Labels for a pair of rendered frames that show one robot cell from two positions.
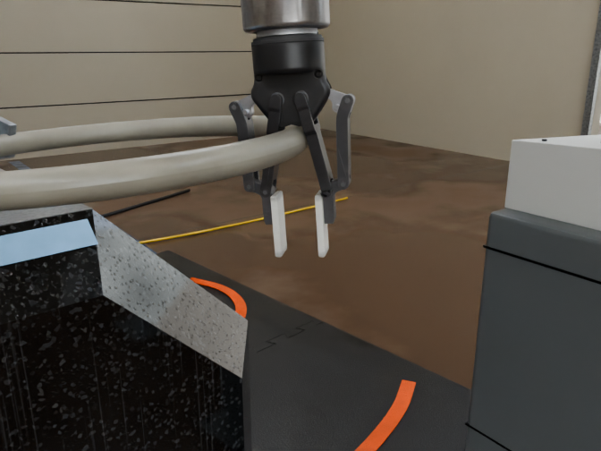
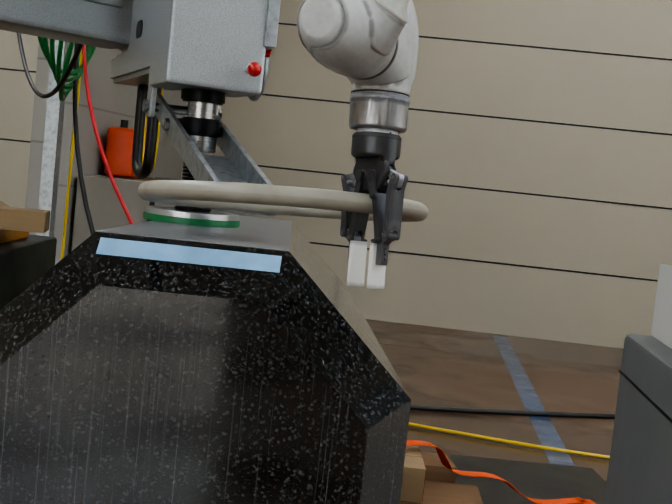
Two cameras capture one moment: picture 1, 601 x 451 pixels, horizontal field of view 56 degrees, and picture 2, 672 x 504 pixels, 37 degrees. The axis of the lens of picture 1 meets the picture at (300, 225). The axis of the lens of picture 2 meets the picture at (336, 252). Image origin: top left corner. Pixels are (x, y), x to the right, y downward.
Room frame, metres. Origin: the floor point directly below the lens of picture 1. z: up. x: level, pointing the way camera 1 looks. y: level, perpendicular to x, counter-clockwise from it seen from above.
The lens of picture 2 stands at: (-0.58, -0.99, 0.99)
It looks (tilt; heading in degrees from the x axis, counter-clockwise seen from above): 4 degrees down; 42
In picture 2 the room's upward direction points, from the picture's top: 6 degrees clockwise
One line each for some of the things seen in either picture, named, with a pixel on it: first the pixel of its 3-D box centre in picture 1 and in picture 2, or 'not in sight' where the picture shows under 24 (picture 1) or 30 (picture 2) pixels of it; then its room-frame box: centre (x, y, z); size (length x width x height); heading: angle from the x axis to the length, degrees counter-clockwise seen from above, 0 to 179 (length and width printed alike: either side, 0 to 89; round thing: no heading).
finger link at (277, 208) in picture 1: (278, 224); (357, 263); (0.61, 0.02, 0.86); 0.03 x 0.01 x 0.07; 169
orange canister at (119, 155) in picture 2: not in sight; (130, 152); (2.78, 3.56, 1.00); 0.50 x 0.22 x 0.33; 37
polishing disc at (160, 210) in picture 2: not in sight; (192, 213); (0.94, 0.81, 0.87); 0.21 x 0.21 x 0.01
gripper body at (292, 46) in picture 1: (290, 80); (374, 163); (0.61, 0.01, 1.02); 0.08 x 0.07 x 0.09; 79
